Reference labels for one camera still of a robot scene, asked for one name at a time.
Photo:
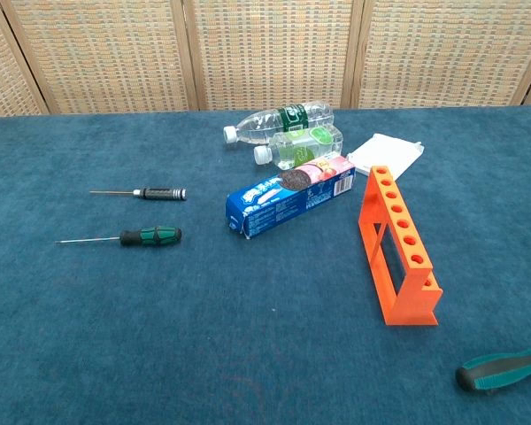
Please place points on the black slim precision screwdriver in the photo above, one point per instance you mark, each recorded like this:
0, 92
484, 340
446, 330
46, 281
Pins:
163, 194

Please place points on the small green black screwdriver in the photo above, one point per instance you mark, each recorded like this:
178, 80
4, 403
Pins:
155, 236

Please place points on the orange block with holes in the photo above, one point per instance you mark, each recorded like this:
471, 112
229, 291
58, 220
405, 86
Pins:
418, 301

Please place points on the toothpaste box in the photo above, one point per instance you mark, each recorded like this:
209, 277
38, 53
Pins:
283, 203

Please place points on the small clear green-label bottle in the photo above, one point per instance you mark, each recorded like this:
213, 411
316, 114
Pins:
292, 150

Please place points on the large clear water bottle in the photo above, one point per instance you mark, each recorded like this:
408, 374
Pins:
265, 126

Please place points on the blue carpet table mat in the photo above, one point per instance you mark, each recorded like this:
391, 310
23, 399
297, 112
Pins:
248, 332

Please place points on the white flat box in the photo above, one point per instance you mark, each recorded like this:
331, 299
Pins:
389, 152

